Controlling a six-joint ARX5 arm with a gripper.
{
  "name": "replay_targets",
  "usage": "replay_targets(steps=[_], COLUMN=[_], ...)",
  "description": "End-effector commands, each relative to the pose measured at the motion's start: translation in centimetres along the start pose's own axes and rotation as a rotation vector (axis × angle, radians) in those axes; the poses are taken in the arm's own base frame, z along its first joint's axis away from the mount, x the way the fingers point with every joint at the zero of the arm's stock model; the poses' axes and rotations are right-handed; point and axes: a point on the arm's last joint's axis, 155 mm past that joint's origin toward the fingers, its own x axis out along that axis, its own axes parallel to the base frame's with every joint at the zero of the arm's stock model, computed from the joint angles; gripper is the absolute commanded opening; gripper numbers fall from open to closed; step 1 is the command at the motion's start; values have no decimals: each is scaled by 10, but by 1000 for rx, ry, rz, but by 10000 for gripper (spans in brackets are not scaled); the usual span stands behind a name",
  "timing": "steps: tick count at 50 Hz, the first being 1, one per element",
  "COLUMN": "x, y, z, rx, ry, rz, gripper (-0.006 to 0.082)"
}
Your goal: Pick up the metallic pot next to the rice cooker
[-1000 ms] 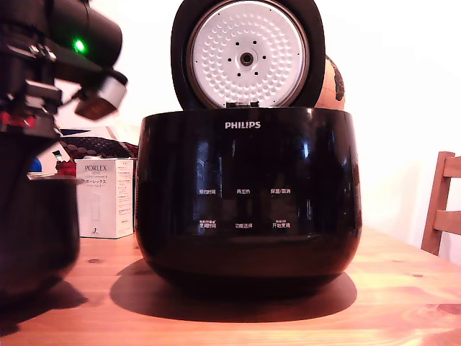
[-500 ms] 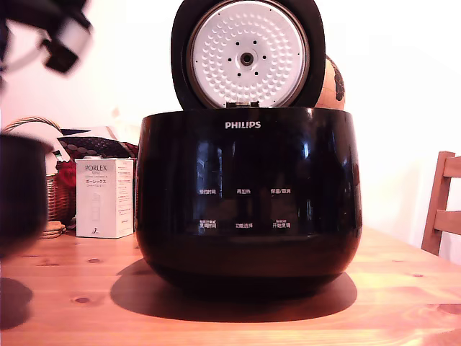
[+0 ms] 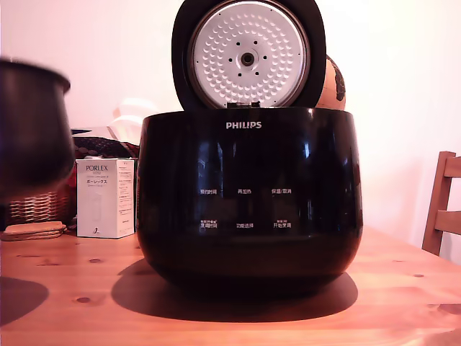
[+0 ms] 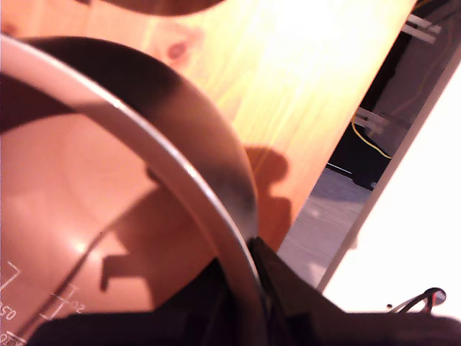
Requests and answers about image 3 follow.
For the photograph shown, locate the white Porlex box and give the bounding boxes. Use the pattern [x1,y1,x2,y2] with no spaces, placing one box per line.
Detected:
[75,158,135,239]

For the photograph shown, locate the dark patterned cloth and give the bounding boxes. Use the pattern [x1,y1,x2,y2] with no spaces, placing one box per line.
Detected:
[71,128,140,159]

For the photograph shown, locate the cork coaster stack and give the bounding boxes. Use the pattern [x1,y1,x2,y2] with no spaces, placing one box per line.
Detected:
[0,222,68,241]

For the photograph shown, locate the wooden chair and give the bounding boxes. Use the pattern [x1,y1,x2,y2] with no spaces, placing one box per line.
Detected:
[421,151,461,257]

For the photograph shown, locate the white tote bag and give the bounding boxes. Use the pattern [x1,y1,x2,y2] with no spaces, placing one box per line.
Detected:
[107,97,159,141]

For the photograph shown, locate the orange patterned globe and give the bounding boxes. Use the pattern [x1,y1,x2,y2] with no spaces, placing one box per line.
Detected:
[315,54,346,112]

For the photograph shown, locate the dark metallic pot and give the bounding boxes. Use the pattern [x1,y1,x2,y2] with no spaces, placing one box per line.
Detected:
[0,59,76,198]

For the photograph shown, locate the black rice cooker lid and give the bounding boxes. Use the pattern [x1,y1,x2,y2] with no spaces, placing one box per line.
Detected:
[171,0,327,110]

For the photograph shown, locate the black Philips rice cooker body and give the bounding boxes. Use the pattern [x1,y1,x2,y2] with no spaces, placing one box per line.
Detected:
[135,107,364,295]

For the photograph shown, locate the woven wicker basket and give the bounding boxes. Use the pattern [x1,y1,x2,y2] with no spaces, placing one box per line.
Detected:
[4,187,75,227]

